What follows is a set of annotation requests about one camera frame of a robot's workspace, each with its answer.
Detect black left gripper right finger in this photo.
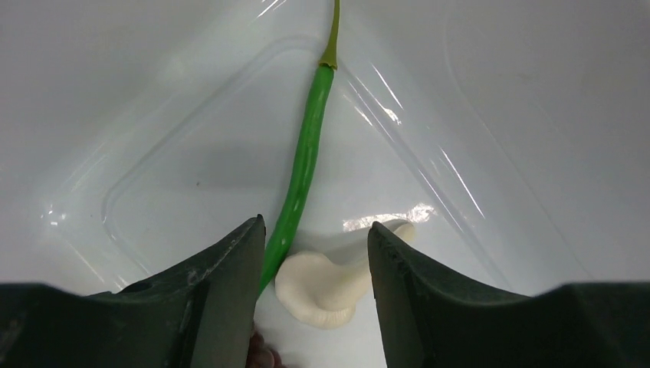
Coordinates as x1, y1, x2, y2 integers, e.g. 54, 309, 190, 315
367, 223, 649, 367

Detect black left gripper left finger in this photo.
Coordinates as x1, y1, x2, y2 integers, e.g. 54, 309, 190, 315
1, 216, 266, 367

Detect dark red grape bunch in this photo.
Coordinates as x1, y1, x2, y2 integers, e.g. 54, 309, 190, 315
245, 330, 285, 368

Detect white toy mushroom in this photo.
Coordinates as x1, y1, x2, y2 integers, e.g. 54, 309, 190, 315
274, 221, 416, 330

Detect white plastic bin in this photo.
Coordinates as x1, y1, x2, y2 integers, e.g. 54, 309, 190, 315
1, 1, 649, 367

